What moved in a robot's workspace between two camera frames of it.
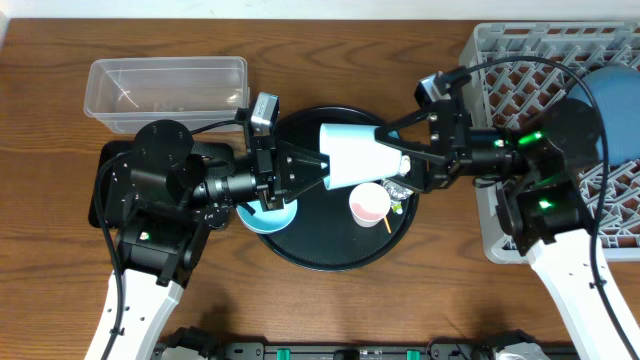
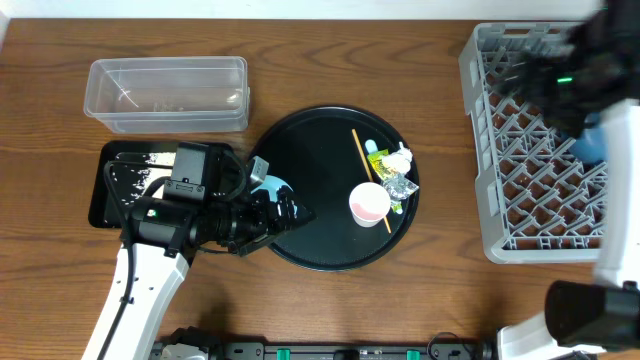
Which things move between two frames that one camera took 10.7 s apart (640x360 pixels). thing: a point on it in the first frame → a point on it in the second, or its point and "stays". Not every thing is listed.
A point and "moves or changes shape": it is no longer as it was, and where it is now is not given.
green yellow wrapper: [397, 208] → [376, 159]
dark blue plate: [617, 88] moves or changes shape
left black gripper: [270, 176] → [267, 213]
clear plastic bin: [122, 93] stays
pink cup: [369, 203] stays
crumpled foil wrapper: [396, 192] stays
